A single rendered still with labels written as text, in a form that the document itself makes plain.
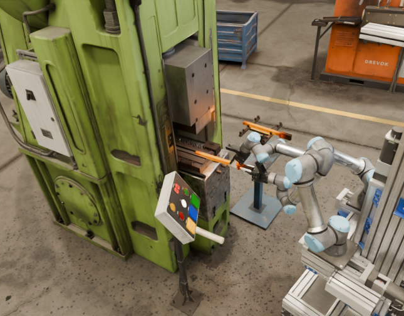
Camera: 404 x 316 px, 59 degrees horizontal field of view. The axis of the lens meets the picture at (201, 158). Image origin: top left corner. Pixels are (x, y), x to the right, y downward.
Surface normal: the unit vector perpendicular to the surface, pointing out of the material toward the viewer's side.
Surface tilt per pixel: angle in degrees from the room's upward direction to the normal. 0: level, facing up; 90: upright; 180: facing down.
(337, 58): 90
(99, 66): 89
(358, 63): 90
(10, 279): 0
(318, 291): 0
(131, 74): 89
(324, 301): 0
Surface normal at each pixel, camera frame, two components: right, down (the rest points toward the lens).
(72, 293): -0.07, -0.78
